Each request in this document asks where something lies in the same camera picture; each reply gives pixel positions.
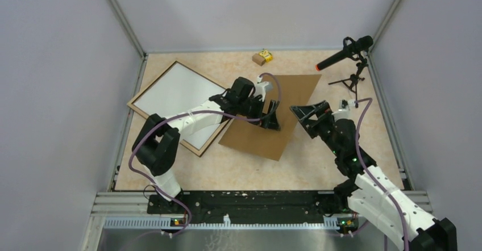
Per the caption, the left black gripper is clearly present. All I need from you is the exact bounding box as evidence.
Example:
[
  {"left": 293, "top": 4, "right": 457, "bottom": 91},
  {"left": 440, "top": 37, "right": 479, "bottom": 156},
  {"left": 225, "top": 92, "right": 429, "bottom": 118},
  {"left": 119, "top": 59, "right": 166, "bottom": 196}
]
[{"left": 238, "top": 96, "right": 281, "bottom": 132}]

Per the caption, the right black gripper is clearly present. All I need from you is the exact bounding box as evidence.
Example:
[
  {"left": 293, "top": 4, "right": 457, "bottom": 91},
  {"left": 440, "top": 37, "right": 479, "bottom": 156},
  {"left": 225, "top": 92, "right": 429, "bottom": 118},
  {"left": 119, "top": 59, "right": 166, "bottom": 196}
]
[{"left": 289, "top": 101, "right": 342, "bottom": 157}]

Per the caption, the brown backing board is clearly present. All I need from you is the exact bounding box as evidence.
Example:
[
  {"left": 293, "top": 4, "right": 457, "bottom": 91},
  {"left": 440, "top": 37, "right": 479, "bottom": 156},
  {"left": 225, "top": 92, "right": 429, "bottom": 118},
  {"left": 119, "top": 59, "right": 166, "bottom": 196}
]
[{"left": 219, "top": 75, "right": 321, "bottom": 161}]

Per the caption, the wooden picture frame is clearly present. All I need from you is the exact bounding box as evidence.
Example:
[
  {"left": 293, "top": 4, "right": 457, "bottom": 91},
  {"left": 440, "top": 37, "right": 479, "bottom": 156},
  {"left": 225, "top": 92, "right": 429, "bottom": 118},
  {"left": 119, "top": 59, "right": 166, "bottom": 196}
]
[{"left": 126, "top": 60, "right": 234, "bottom": 157}]

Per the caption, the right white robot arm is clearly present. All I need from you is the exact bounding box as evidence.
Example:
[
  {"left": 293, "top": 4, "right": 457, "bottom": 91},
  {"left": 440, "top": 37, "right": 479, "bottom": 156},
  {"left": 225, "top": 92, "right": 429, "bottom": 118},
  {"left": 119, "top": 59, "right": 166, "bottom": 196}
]
[{"left": 290, "top": 101, "right": 458, "bottom": 250}]

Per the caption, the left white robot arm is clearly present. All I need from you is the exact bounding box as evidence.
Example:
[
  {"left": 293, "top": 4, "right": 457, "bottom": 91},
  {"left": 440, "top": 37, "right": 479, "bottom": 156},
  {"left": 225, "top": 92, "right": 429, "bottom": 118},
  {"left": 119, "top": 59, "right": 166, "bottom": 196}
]
[{"left": 128, "top": 74, "right": 282, "bottom": 213}]

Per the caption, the small cardboard yellow box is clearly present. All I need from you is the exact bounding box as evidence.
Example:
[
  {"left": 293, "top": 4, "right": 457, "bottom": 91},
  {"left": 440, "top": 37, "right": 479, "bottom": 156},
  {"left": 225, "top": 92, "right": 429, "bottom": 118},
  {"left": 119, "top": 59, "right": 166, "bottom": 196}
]
[{"left": 252, "top": 49, "right": 273, "bottom": 66}]

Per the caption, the black microphone on tripod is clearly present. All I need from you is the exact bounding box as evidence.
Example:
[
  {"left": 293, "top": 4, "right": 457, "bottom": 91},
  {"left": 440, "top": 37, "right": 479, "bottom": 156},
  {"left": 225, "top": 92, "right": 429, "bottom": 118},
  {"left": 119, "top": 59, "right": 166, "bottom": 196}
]
[{"left": 315, "top": 35, "right": 373, "bottom": 108}]

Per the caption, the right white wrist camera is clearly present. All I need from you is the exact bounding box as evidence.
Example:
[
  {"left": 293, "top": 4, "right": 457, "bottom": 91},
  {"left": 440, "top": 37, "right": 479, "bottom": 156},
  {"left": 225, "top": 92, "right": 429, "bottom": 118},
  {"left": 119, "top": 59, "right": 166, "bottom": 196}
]
[{"left": 335, "top": 99, "right": 355, "bottom": 117}]

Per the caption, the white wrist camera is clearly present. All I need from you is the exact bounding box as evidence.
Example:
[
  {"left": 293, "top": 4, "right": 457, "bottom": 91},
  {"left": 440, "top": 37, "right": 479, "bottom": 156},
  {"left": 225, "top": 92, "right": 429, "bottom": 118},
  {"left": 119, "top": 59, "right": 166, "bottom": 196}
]
[
  {"left": 254, "top": 76, "right": 273, "bottom": 102},
  {"left": 335, "top": 99, "right": 355, "bottom": 117}
]

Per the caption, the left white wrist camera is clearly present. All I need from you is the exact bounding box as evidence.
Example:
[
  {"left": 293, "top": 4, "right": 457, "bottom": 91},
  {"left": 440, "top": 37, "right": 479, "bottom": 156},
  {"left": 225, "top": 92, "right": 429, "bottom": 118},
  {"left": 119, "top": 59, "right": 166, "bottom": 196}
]
[{"left": 254, "top": 76, "right": 273, "bottom": 102}]

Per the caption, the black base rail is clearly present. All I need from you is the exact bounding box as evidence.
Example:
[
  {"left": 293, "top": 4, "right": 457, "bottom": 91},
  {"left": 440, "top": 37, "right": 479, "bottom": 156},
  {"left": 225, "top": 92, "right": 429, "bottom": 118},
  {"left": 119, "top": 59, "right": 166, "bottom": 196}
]
[{"left": 147, "top": 190, "right": 359, "bottom": 231}]

